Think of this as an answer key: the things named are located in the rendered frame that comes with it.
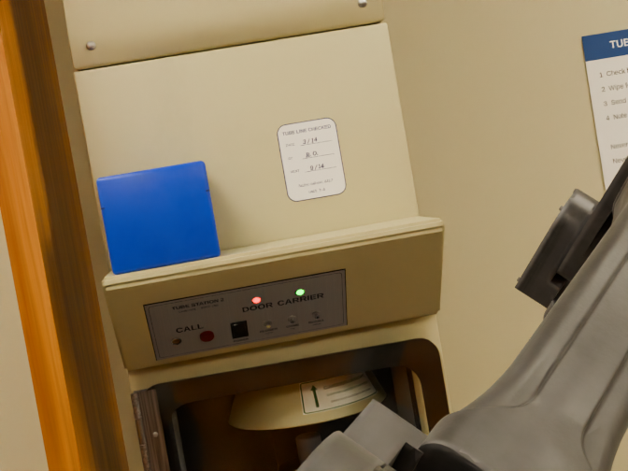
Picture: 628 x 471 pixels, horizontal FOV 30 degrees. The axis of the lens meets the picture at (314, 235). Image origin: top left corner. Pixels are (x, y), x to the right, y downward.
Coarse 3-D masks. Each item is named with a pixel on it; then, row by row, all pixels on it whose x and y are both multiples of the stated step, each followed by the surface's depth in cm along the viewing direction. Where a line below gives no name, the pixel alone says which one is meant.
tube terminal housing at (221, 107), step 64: (128, 64) 117; (192, 64) 117; (256, 64) 118; (320, 64) 119; (384, 64) 119; (128, 128) 117; (192, 128) 118; (256, 128) 118; (384, 128) 120; (256, 192) 118; (384, 192) 120
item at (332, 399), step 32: (352, 352) 117; (384, 352) 117; (416, 352) 118; (160, 384) 117; (192, 384) 117; (224, 384) 117; (256, 384) 117; (288, 384) 117; (320, 384) 117; (352, 384) 118; (384, 384) 118; (416, 384) 118; (192, 416) 117; (224, 416) 117; (256, 416) 117; (288, 416) 117; (320, 416) 118; (352, 416) 118; (416, 416) 118; (192, 448) 117; (224, 448) 117; (256, 448) 117; (288, 448) 118
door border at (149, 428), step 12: (144, 396) 117; (156, 396) 117; (144, 408) 117; (156, 408) 117; (144, 420) 117; (156, 420) 117; (144, 432) 117; (156, 432) 117; (156, 444) 117; (156, 456) 117; (156, 468) 117; (168, 468) 117
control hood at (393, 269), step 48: (288, 240) 115; (336, 240) 108; (384, 240) 109; (432, 240) 110; (144, 288) 107; (192, 288) 108; (384, 288) 114; (432, 288) 115; (144, 336) 112; (288, 336) 116
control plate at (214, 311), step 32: (256, 288) 110; (288, 288) 111; (320, 288) 112; (160, 320) 110; (192, 320) 111; (224, 320) 112; (256, 320) 113; (320, 320) 115; (160, 352) 114; (192, 352) 115
